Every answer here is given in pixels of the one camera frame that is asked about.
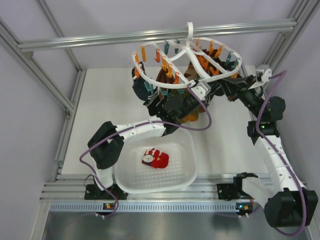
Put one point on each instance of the white round clip hanger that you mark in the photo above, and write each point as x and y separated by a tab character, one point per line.
147	59

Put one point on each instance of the perforated cable tray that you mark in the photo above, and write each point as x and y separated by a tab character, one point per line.
152	207

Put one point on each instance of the red santa sock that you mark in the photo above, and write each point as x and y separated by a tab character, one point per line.
155	158

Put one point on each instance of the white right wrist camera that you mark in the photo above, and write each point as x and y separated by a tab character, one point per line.
263	73

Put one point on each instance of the olive striped sock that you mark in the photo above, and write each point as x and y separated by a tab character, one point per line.
191	74

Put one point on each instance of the teal clothes peg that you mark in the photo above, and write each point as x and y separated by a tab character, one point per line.
163	92

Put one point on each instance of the translucent white plastic basket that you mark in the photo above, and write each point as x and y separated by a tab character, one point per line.
133	177

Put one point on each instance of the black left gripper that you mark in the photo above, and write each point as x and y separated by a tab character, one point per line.
213	91

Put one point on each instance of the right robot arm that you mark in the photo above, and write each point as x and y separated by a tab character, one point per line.
288	203

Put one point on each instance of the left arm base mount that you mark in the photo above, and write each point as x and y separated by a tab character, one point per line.
92	192

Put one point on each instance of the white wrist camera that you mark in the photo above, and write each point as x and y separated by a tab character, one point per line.
200	89
263	73

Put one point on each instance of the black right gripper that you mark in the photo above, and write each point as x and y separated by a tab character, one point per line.
237	87

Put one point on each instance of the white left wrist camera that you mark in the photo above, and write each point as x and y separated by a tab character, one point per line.
200	89

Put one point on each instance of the aluminium top rail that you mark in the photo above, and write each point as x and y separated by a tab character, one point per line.
266	26

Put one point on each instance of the navy blue sock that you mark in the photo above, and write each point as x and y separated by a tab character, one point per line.
139	87

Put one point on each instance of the brown sock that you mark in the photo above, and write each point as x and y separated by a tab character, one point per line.
163	78

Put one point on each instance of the black white striped sock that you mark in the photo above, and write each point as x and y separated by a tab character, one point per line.
155	104

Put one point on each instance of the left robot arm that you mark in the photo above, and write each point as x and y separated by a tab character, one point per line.
168	114

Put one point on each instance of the orange clothes peg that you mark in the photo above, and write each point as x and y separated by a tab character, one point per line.
165	64

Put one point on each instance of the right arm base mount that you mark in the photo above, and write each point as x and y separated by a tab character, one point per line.
233	191

